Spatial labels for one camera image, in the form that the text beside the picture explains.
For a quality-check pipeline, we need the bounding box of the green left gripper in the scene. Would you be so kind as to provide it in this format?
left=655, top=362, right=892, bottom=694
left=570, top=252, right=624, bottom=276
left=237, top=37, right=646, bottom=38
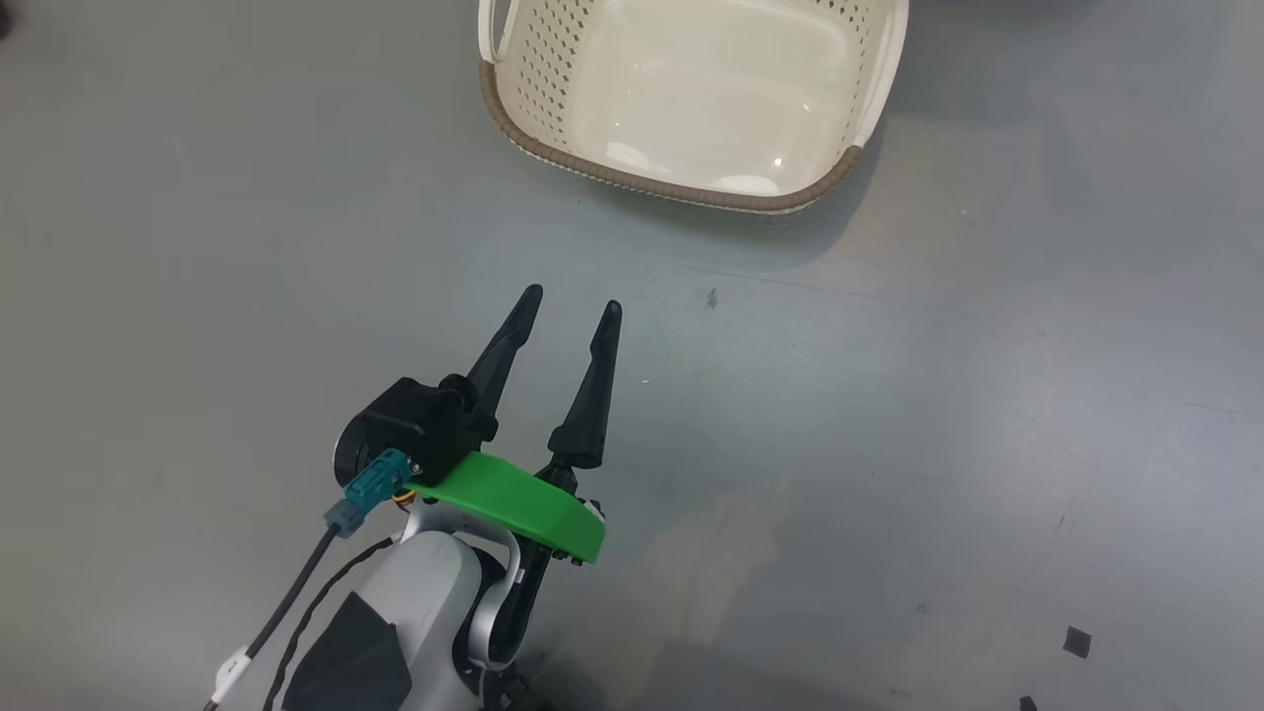
left=405, top=284, right=623, bottom=566

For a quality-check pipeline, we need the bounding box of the black left camera cable teal plug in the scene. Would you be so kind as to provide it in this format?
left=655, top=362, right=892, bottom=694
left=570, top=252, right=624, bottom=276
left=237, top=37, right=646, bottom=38
left=202, top=449, right=412, bottom=711

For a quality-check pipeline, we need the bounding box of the cream perforated laundry basket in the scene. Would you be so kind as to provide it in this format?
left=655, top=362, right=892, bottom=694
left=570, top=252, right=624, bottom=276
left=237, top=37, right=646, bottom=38
left=478, top=0, right=909, bottom=215

